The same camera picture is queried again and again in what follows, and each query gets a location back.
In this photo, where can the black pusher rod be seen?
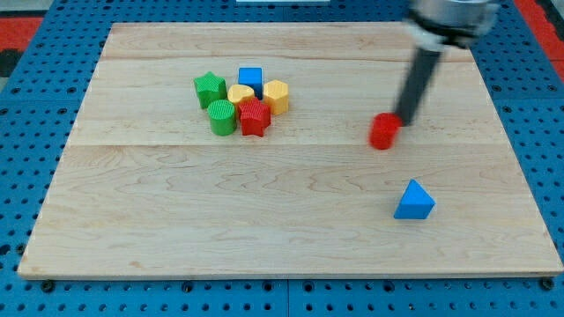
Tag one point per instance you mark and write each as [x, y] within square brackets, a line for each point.
[418, 77]

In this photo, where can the red cylinder block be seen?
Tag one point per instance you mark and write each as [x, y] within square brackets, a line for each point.
[384, 129]

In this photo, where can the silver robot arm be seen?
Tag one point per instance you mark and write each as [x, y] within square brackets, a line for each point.
[436, 25]

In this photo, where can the blue triangle block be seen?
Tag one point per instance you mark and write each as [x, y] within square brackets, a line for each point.
[415, 203]

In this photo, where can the yellow hexagon block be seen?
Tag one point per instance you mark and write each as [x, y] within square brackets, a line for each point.
[276, 96]

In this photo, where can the blue cube block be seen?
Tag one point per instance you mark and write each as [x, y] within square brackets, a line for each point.
[252, 77]

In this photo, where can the red star block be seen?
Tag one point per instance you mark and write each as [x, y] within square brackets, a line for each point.
[254, 117]

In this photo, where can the yellow heart block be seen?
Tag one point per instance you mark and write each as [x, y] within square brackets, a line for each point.
[236, 94]

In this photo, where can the green cylinder block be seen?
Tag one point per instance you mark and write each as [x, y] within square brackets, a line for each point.
[222, 117]

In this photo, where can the green star block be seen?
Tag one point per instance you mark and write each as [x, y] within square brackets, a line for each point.
[209, 88]

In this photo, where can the light wooden board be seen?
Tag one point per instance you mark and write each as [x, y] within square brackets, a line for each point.
[144, 190]

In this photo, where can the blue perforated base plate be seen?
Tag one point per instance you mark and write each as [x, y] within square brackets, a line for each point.
[43, 95]

